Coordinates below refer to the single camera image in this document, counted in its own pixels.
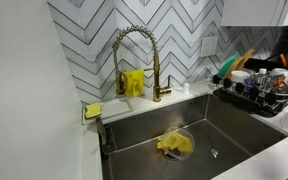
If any yellow rubber glove on faucet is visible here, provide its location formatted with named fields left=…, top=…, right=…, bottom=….
left=124, top=69, right=144, bottom=97

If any white wall outlet plate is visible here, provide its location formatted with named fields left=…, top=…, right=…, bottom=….
left=201, top=36, right=218, bottom=57

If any white upper cabinet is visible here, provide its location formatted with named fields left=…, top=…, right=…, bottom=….
left=221, top=0, right=288, bottom=26

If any white bowl in rack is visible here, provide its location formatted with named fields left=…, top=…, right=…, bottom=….
left=231, top=70, right=250, bottom=84

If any black sink caddy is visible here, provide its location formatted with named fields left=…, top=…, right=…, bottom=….
left=96, top=117, right=117, bottom=154

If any black dish drying rack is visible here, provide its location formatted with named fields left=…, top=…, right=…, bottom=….
left=212, top=75, right=288, bottom=117

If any metal spoon in sink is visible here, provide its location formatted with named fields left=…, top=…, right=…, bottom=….
left=207, top=134, right=219, bottom=158

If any green cutting board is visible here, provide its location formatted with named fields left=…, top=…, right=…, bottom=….
left=218, top=52, right=240, bottom=77

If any yellow cloth in bowl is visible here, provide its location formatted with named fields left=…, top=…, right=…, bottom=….
left=156, top=132, right=193, bottom=152

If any clear glass bowl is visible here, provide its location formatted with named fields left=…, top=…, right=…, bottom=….
left=156, top=126, right=195, bottom=161

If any gold spring kitchen faucet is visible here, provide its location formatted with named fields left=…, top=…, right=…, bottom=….
left=112, top=25, right=171, bottom=102

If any stainless steel sink basin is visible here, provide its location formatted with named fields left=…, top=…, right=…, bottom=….
left=101, top=94, right=287, bottom=180

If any small white bottle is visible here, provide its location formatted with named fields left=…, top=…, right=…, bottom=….
left=183, top=83, right=190, bottom=94

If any yellow green sponge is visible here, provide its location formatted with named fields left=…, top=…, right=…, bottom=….
left=84, top=103, right=102, bottom=119

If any white sponge tray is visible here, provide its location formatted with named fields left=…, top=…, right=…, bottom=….
left=82, top=97, right=134, bottom=125

